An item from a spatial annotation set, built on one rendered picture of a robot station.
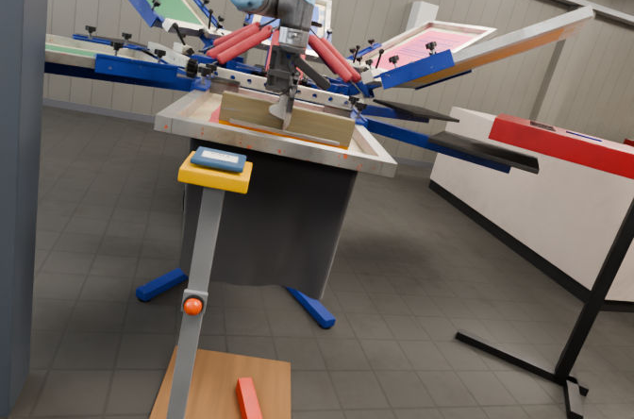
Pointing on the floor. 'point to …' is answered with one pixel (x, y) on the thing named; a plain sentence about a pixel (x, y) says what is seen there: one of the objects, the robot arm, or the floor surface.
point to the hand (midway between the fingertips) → (287, 125)
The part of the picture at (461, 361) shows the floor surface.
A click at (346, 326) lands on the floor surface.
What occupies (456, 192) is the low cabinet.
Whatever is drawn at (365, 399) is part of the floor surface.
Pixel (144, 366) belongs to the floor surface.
